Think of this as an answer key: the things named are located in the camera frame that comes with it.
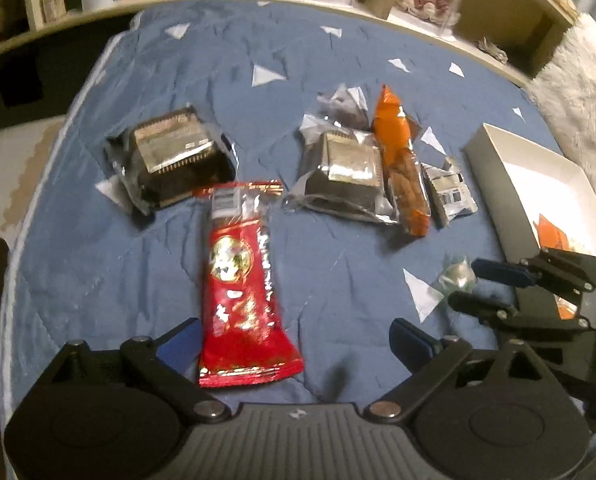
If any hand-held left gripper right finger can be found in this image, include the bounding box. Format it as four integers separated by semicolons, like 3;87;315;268
365;318;558;421

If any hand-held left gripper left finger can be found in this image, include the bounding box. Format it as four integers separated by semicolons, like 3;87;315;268
43;317;231;423

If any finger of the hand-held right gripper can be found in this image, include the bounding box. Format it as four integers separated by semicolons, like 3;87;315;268
448;291;591;333
472;247;596;311

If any small clear candy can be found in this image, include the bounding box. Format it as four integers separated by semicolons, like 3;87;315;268
438;256;477;293

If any orange picture snack packet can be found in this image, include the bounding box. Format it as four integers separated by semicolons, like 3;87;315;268
534;213;578;321

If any red snack packet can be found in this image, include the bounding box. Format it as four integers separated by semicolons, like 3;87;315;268
194;180;305;389

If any small silver packet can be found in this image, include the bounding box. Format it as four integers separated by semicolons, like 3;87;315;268
420;156;478;230

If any white cardboard box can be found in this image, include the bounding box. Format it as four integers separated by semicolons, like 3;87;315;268
464;122;596;266

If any orange packet with brown snack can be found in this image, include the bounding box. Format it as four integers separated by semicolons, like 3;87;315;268
373;85;432;237

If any dark cake clear packet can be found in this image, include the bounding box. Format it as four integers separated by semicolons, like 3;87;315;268
95;104;239;217
283;115;401;226

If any small clear packet dark snack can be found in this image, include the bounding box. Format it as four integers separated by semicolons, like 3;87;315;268
317;82;369;131

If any white fluffy pillow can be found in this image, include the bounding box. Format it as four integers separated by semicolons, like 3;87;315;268
528;12;596;201

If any small grey crumpled object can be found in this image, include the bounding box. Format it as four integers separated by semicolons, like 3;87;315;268
478;37;508;63

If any beige wooden shelf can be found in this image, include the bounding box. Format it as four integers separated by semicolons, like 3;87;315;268
0;0;578;81

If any small beige jar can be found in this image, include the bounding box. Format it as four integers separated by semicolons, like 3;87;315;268
40;0;68;23

